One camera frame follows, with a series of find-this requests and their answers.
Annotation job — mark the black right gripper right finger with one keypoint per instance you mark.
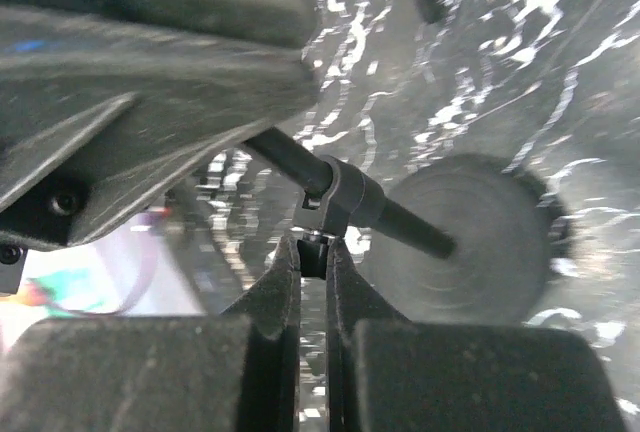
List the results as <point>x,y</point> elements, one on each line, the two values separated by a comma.
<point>387,373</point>

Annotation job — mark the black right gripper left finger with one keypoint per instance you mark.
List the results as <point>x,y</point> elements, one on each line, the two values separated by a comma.
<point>235,371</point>

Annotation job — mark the black round base stand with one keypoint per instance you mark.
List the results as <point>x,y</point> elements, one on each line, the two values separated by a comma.
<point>458,241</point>

